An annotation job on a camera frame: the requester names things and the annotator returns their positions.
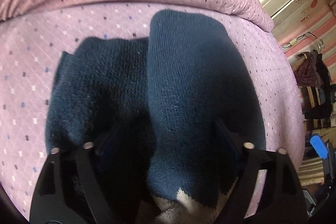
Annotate purple dotted bed sheet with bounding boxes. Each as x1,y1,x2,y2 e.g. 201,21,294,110
1,3,305,217

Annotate navy argyle knit sweater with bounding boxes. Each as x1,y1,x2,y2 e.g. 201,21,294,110
45,10,265,223

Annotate hanging dark clothes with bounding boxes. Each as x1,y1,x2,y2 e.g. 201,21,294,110
294,50,333,120

